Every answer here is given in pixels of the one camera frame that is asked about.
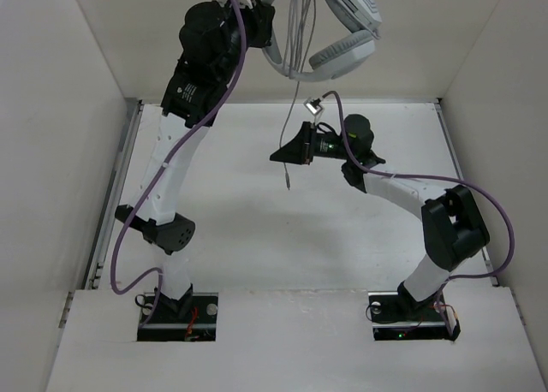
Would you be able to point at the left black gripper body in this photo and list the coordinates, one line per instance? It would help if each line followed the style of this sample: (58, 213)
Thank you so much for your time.
(229, 60)

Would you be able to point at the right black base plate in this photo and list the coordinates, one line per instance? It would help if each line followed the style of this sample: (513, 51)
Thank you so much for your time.
(431, 321)

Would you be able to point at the grey white headphones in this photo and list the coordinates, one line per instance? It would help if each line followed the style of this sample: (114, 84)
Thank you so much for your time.
(323, 39)

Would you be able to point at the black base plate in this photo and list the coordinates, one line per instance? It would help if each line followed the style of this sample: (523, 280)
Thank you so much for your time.
(162, 325)
(431, 321)

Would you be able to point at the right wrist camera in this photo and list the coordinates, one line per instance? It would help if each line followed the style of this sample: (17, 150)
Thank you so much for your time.
(314, 106)

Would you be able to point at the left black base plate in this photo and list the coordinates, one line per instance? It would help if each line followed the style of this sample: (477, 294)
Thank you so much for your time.
(162, 325)

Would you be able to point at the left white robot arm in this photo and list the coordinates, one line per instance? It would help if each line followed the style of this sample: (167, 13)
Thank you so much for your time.
(188, 109)

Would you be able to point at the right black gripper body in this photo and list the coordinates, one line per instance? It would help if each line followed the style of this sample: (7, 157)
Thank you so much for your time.
(328, 145)

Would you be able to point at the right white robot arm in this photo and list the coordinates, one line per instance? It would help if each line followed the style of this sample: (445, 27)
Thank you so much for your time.
(453, 228)

